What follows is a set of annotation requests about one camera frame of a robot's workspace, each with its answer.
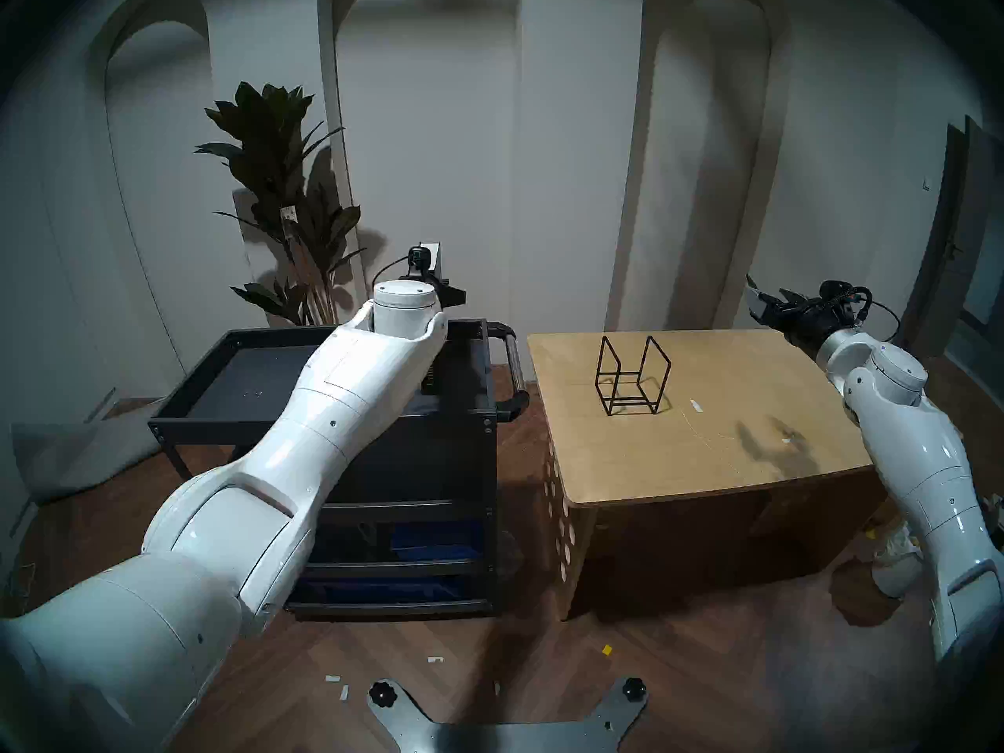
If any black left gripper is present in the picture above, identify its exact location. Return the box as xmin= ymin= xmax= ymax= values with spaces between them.
xmin=397 ymin=271 xmax=467 ymax=316

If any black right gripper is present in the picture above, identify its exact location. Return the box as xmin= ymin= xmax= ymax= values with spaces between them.
xmin=744 ymin=271 xmax=834 ymax=354

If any black and red thick book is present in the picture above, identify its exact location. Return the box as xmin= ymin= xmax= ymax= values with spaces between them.
xmin=418 ymin=242 xmax=449 ymax=398

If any black three-shelf utility cart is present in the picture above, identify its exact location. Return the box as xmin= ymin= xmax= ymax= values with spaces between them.
xmin=147 ymin=318 xmax=530 ymax=620

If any light wooden table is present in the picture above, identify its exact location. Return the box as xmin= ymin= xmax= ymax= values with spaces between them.
xmin=527 ymin=328 xmax=895 ymax=623

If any dark grey door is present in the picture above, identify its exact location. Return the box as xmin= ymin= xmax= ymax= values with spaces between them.
xmin=894 ymin=116 xmax=1004 ymax=360

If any dark green leafy plant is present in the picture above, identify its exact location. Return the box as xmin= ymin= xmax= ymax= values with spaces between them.
xmin=195 ymin=81 xmax=369 ymax=329

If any blue plastic bin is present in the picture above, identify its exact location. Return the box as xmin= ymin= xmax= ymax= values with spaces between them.
xmin=390 ymin=522 xmax=486 ymax=562

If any long blue plastic tray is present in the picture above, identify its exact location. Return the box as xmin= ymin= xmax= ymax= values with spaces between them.
xmin=302 ymin=577 xmax=487 ymax=603

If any white bin with bag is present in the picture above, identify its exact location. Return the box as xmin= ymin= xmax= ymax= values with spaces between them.
xmin=871 ymin=516 xmax=926 ymax=598

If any grey floor mat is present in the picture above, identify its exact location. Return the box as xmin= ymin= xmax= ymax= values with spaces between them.
xmin=8 ymin=398 xmax=169 ymax=503

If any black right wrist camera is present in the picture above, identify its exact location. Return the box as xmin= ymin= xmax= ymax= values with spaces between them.
xmin=820 ymin=279 xmax=873 ymax=322

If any black wire book stand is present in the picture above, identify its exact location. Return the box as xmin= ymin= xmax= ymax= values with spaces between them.
xmin=594 ymin=334 xmax=673 ymax=417

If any grey metal base plate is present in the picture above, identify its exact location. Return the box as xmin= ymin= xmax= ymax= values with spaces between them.
xmin=369 ymin=677 xmax=650 ymax=753

